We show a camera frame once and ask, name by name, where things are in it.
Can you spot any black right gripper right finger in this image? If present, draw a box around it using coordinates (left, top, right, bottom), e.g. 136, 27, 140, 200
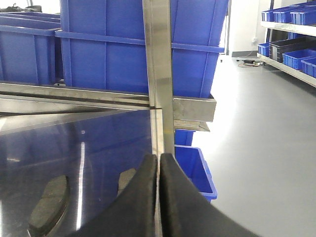
159, 153, 256, 237

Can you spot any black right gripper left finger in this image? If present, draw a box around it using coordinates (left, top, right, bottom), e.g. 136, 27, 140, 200
69, 155, 158, 237

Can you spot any dark brake pad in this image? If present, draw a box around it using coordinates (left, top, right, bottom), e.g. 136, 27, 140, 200
28, 175, 70, 237
117, 168, 136, 196

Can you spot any blue bin on floor right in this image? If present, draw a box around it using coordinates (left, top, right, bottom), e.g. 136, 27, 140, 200
175, 129, 217, 202

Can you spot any right blue plastic crate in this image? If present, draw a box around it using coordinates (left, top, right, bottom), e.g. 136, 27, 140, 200
56, 0, 229, 98

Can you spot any blue plastic crate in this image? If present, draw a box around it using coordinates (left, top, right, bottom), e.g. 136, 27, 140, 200
56, 0, 229, 98
0, 12, 63, 85

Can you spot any white storage shelf with bins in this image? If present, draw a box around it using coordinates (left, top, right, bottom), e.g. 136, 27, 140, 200
257, 0, 316, 87

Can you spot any left blue plastic crate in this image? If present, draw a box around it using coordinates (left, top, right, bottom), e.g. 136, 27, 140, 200
0, 12, 63, 85

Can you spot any steel rack shelf rail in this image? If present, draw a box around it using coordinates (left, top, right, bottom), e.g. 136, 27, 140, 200
0, 82, 217, 131

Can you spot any steel rack right post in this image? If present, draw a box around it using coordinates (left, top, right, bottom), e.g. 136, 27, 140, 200
142, 0, 176, 158

